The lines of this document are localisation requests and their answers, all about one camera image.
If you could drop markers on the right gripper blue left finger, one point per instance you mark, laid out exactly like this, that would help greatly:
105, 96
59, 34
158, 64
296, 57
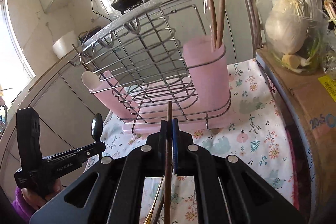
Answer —
162, 143

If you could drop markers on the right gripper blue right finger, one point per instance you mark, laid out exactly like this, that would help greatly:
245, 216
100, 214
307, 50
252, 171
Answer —
175, 132

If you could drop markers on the dark brown chopstick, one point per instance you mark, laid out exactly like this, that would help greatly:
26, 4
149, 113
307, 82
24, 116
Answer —
168, 166

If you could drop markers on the left hand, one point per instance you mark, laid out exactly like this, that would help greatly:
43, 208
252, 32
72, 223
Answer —
36, 201

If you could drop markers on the pink utensil cup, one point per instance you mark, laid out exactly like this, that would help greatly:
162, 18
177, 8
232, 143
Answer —
209, 73
109, 91

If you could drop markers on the gold spoon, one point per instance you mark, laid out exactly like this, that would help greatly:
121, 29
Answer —
150, 214

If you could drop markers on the floral tablecloth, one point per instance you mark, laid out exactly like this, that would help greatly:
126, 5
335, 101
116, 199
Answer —
254, 131

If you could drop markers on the clear plastic fork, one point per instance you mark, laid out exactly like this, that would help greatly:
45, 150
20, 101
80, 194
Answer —
207, 13

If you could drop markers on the white rice cooker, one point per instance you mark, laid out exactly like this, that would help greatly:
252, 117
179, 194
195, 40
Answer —
64, 44

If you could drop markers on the cardboard box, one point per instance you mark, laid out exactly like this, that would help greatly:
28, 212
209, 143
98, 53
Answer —
313, 110

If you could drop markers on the green onions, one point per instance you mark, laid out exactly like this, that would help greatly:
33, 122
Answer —
322, 51

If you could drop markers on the napa cabbage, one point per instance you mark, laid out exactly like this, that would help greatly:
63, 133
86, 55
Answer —
287, 24

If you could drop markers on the clear plastic tub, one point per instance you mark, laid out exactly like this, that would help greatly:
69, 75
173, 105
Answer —
291, 62

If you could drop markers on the metal wire dish rack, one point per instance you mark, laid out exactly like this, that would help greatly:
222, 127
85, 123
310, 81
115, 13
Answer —
145, 45

